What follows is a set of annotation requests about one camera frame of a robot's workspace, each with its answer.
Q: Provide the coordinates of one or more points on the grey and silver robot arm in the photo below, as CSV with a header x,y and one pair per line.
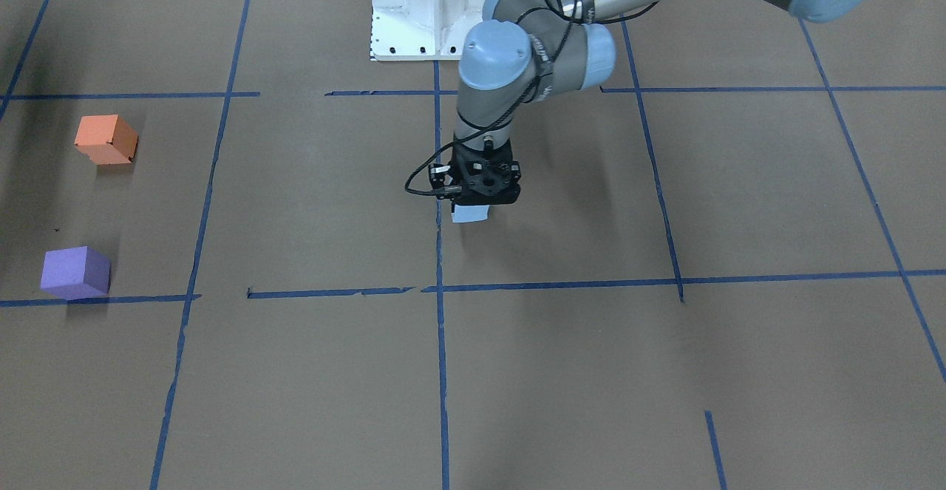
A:
x,y
525,51

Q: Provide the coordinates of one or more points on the orange foam block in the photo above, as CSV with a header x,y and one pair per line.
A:
x,y
107,140

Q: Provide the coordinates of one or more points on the purple foam block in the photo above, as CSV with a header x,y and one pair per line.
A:
x,y
75,273

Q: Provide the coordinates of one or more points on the light blue foam block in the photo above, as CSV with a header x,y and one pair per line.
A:
x,y
469,213

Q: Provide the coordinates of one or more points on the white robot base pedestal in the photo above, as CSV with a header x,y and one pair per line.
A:
x,y
413,30

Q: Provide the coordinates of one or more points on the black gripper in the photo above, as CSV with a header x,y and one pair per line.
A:
x,y
513,173

